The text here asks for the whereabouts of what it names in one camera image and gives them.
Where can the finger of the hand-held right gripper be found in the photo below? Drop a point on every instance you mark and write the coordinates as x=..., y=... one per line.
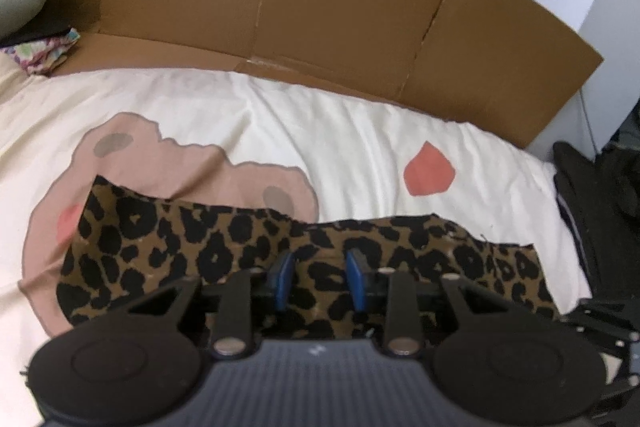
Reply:
x=605, y=319
x=625, y=372

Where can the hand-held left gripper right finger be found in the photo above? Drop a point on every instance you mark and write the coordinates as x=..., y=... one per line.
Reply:
x=357, y=279

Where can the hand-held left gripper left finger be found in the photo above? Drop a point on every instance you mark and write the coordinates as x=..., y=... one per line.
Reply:
x=281, y=279

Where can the leopard print skirt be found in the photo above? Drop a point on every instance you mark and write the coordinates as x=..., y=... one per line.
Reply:
x=160, y=237

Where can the black garment with white stripe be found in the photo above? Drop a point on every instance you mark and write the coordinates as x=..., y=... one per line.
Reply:
x=600, y=207

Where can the white printed blanket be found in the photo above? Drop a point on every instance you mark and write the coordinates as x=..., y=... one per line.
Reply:
x=350, y=147

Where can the floral patterned cloth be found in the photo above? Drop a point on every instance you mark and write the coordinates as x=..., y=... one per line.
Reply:
x=40, y=54

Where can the black flat cloth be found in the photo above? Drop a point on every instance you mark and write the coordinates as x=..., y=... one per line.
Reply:
x=35, y=36

